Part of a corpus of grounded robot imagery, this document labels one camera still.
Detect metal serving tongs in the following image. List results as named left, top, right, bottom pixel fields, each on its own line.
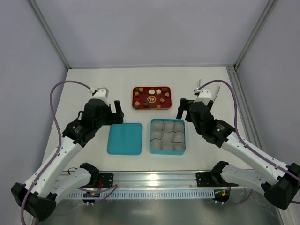
left=198, top=80, right=220, bottom=106

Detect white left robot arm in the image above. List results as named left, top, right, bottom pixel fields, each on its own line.
left=11, top=98, right=124, bottom=224

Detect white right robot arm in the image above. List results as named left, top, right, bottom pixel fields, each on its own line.
left=177, top=98, right=300, bottom=210

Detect red rectangular tray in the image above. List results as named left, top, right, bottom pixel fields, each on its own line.
left=132, top=86, right=172, bottom=110

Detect brown edged paper liner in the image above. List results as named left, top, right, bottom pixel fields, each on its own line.
left=172, top=132, right=185, bottom=143

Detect white paper cup liner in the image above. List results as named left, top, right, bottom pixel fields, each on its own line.
left=151, top=120, right=164, bottom=130

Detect teal square box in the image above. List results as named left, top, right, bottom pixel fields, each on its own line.
left=149, top=119, right=187, bottom=156

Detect teal box lid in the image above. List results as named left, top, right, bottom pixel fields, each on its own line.
left=107, top=123, right=143, bottom=155

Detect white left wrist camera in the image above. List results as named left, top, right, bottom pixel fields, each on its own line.
left=89, top=87, right=110, bottom=106

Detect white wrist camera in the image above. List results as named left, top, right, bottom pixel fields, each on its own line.
left=89, top=87, right=110, bottom=106
left=194, top=88, right=212, bottom=105

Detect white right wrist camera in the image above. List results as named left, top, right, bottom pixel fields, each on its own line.
left=194, top=88, right=212, bottom=105

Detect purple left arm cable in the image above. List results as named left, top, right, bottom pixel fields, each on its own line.
left=20, top=80, right=118, bottom=225

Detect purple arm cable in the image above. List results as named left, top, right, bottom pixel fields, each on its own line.
left=20, top=80, right=118, bottom=225
left=198, top=80, right=300, bottom=206

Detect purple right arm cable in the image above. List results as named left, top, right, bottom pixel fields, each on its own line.
left=198, top=80, right=300, bottom=206

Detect aluminium mounting rail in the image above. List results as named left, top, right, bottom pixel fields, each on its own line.
left=58, top=170, right=240, bottom=188

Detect aluminium frame post left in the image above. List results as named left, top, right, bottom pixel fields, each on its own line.
left=27, top=0, right=71, bottom=70

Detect aluminium frame post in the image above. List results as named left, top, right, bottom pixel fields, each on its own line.
left=27, top=0, right=71, bottom=70
left=234, top=0, right=278, bottom=70

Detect aluminium frame post right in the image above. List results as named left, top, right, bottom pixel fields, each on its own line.
left=234, top=0, right=278, bottom=70

